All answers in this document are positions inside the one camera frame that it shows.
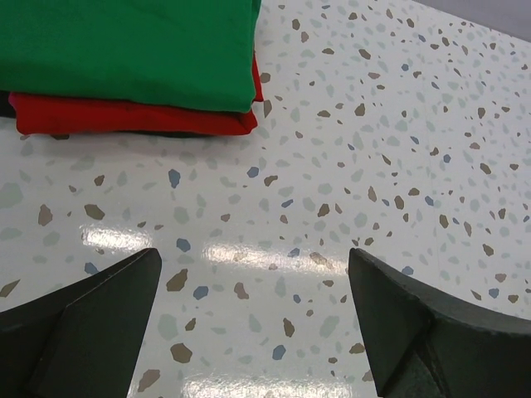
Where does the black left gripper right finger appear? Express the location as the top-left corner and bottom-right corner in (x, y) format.
(348, 248), (530, 397)

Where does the folded green t-shirt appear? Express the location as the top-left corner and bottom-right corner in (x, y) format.
(1, 1), (261, 112)

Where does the folded black t-shirt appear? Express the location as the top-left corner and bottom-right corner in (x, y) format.
(0, 90), (16, 119)

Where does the folded red t-shirt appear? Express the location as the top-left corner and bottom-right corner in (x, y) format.
(8, 53), (266, 137)

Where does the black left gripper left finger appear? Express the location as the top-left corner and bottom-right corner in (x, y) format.
(1, 248), (162, 397)

